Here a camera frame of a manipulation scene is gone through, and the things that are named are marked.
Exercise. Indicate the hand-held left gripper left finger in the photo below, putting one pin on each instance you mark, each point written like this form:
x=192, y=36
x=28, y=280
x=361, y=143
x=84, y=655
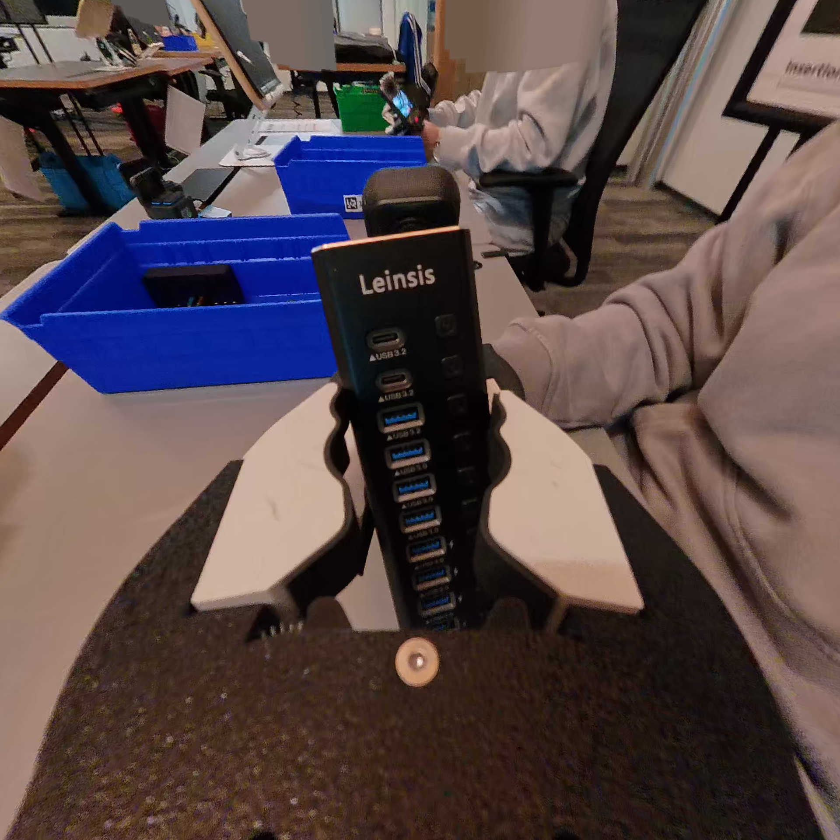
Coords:
x=275, y=512

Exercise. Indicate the blue bin with label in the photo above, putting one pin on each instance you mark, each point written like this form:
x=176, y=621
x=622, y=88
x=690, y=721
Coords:
x=315, y=184

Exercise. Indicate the small blue bin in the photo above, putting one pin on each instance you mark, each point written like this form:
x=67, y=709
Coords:
x=178, y=43

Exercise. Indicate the blue jacket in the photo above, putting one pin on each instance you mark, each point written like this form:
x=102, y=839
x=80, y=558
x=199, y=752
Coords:
x=410, y=39

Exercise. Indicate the black flat tablet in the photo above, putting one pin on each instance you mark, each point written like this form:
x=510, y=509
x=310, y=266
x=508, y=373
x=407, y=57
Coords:
x=210, y=184

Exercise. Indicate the grey desk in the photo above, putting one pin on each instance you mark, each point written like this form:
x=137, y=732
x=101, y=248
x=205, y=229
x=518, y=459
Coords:
x=131, y=459

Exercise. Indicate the white paper sheets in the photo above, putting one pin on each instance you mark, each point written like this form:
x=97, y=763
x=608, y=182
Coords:
x=289, y=126

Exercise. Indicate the black framed poster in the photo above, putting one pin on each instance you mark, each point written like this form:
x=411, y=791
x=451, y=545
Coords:
x=807, y=72

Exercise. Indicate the green crate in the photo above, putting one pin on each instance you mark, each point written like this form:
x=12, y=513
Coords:
x=358, y=111

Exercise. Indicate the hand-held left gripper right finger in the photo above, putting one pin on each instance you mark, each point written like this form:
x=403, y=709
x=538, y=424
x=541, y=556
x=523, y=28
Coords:
x=564, y=525

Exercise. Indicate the tilted display screen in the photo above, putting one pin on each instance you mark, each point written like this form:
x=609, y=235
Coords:
x=243, y=46

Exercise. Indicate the blue bag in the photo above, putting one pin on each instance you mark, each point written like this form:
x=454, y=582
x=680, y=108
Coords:
x=98, y=184

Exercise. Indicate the person's grey sweatshirt torso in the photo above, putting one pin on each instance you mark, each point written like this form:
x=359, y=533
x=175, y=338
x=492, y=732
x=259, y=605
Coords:
x=774, y=459

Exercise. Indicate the small black device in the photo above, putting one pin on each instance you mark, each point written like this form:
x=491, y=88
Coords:
x=161, y=197

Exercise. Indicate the black mesh office chair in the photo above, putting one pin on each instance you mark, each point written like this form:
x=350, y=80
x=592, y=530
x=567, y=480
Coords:
x=630, y=98

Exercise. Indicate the black multi-port hub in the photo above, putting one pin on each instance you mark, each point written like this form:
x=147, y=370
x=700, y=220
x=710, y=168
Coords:
x=394, y=308

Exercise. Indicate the large blue plastic bin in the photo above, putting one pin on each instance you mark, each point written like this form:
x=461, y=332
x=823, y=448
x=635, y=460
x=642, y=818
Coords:
x=164, y=354

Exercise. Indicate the white hanging paper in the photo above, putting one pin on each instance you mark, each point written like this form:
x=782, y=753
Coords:
x=16, y=157
x=184, y=121

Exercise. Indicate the black device in bin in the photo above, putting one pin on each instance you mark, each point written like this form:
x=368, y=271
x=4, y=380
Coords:
x=190, y=282

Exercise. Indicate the brown background desk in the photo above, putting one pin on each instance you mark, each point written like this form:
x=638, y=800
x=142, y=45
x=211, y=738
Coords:
x=367, y=66
x=79, y=73

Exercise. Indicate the person's right forearm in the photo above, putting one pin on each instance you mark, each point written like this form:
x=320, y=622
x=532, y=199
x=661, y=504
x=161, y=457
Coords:
x=604, y=348

